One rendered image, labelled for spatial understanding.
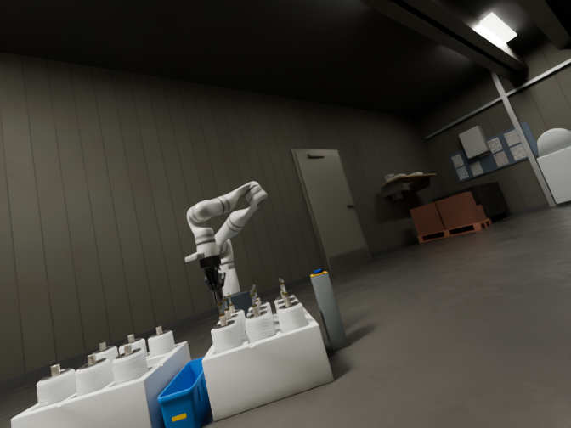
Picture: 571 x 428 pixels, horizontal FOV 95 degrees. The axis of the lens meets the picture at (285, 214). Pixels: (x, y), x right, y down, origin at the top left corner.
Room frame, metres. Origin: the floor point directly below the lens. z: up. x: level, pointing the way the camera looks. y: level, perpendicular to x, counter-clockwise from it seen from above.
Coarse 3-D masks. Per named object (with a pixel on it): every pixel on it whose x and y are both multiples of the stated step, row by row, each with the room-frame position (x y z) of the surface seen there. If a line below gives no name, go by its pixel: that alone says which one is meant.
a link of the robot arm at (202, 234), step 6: (192, 222) 0.95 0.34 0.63; (204, 222) 0.99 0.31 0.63; (192, 228) 0.95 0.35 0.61; (198, 228) 0.94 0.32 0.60; (204, 228) 0.93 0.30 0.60; (210, 228) 0.94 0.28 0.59; (198, 234) 0.92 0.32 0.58; (204, 234) 0.92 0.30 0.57; (210, 234) 0.94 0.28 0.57; (198, 240) 0.93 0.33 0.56; (204, 240) 0.92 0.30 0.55; (210, 240) 0.93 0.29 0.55
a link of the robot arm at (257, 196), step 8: (248, 192) 1.15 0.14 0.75; (256, 192) 1.15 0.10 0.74; (264, 192) 1.17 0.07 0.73; (248, 200) 1.17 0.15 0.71; (256, 200) 1.15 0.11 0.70; (264, 200) 1.19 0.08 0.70; (248, 208) 1.20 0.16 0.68; (256, 208) 1.20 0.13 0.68; (232, 216) 1.27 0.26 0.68; (240, 216) 1.24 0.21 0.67; (248, 216) 1.24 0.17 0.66; (232, 224) 1.28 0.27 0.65; (240, 224) 1.28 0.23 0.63
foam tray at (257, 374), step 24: (288, 336) 0.91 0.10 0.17; (312, 336) 0.92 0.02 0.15; (216, 360) 0.88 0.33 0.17; (240, 360) 0.89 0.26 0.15; (264, 360) 0.90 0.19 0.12; (288, 360) 0.90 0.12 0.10; (312, 360) 0.91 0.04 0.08; (216, 384) 0.88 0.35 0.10; (240, 384) 0.88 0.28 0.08; (264, 384) 0.89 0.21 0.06; (288, 384) 0.90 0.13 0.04; (312, 384) 0.91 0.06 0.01; (216, 408) 0.87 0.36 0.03; (240, 408) 0.88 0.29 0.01
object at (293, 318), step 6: (294, 306) 0.95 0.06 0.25; (300, 306) 0.96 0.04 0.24; (282, 312) 0.95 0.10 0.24; (288, 312) 0.94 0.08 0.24; (294, 312) 0.94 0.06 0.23; (300, 312) 0.95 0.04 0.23; (282, 318) 0.95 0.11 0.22; (288, 318) 0.94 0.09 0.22; (294, 318) 0.94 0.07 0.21; (300, 318) 0.95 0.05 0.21; (282, 324) 0.95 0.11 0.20; (288, 324) 0.94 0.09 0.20; (294, 324) 0.94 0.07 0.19; (300, 324) 0.95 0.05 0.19; (306, 324) 0.97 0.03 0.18; (282, 330) 0.96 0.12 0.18; (288, 330) 0.94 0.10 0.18
